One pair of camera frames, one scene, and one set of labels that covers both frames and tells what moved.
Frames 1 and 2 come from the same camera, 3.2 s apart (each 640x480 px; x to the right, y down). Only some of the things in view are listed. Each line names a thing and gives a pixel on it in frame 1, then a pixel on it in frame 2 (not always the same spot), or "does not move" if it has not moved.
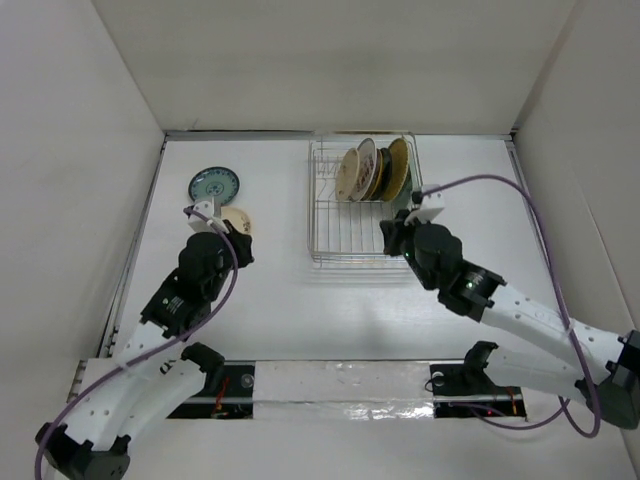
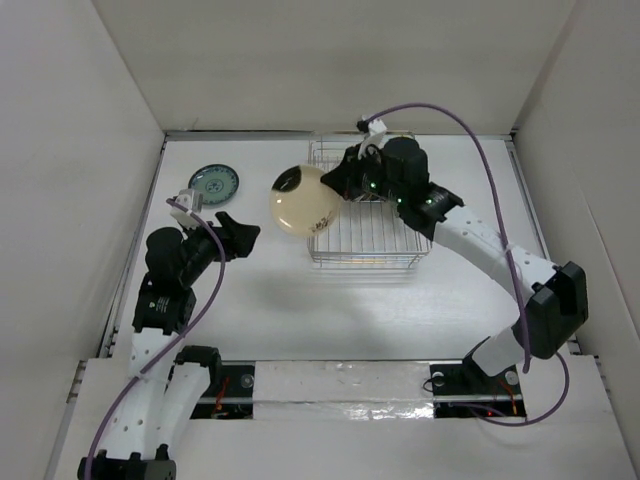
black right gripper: (394, 229) -> (338, 178)
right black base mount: (467, 390) does not move
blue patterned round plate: (210, 182) does not move
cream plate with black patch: (240, 219) -> (301, 202)
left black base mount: (227, 393) does not move
